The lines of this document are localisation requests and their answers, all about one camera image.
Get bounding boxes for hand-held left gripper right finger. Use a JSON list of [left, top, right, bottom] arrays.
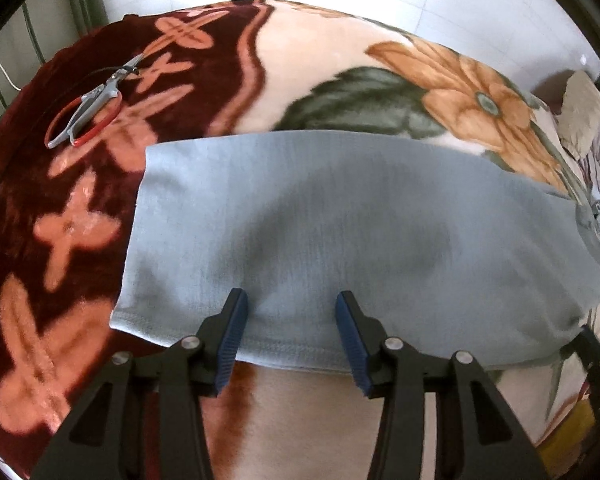
[[334, 290, 548, 480]]

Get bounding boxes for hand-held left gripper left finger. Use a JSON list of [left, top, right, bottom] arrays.
[[30, 287, 251, 480]]

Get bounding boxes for grey pants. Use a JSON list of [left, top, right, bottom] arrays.
[[109, 130, 600, 373]]

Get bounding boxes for red loop band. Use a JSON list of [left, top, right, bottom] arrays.
[[50, 91, 122, 147]]

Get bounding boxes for floral plush blanket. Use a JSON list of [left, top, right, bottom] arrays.
[[0, 0, 600, 480]]

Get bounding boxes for beige padded jacket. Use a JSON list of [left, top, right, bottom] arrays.
[[560, 71, 600, 161]]

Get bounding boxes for grey scissors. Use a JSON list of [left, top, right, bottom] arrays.
[[46, 54, 143, 150]]

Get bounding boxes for white cable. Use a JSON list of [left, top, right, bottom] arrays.
[[0, 52, 21, 91]]

